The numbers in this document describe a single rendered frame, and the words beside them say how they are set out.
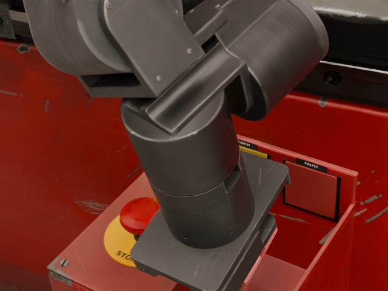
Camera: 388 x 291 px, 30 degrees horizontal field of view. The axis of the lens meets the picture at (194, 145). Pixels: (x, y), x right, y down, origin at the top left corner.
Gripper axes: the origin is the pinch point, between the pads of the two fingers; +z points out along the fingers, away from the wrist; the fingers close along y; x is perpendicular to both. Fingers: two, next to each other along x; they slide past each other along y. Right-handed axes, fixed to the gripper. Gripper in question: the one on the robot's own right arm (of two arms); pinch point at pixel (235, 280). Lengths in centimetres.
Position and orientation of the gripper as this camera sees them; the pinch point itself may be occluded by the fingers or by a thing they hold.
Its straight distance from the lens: 54.0
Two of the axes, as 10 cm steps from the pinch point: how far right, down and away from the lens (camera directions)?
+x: -8.3, -2.8, 4.8
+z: 2.2, 6.3, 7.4
